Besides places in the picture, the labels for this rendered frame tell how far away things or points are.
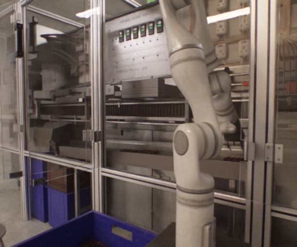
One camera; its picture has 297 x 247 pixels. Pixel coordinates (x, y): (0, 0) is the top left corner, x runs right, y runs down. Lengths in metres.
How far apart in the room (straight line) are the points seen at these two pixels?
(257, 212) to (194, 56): 0.59
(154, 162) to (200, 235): 0.62
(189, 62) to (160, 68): 1.15
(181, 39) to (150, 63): 1.18
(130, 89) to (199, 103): 0.83
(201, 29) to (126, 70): 1.27
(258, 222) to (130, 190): 0.95
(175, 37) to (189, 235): 0.48
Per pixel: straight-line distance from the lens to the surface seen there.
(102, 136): 1.29
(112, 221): 1.10
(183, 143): 0.52
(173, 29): 0.63
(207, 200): 0.56
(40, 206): 2.13
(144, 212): 1.62
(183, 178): 0.55
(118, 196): 1.74
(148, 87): 1.28
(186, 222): 0.58
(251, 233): 0.96
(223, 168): 0.99
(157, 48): 1.77
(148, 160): 1.17
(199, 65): 0.58
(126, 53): 1.95
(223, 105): 0.83
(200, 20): 0.70
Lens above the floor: 0.91
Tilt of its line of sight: 3 degrees down
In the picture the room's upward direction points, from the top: straight up
